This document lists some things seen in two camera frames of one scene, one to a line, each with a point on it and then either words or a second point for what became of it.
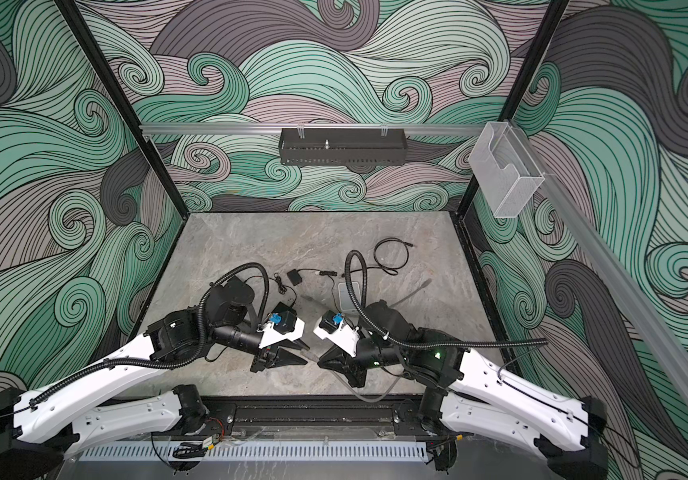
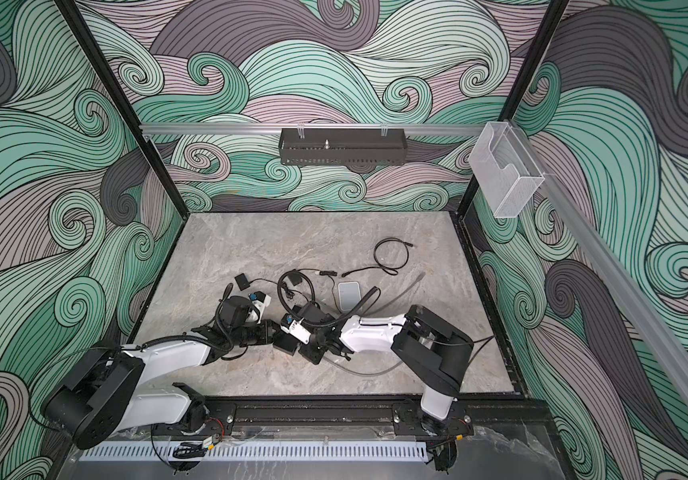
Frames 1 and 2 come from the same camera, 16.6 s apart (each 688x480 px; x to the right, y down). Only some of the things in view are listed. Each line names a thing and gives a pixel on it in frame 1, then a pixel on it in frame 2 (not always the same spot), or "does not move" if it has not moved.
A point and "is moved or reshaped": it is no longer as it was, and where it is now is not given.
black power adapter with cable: [283, 287] is moved or reshaped
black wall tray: [357, 147] does not move
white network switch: [345, 301] does not move
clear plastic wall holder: [507, 173] does not move
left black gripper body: [265, 359] -> [256, 335]
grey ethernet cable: [344, 384] is moved or reshaped
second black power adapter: [295, 278] does not move
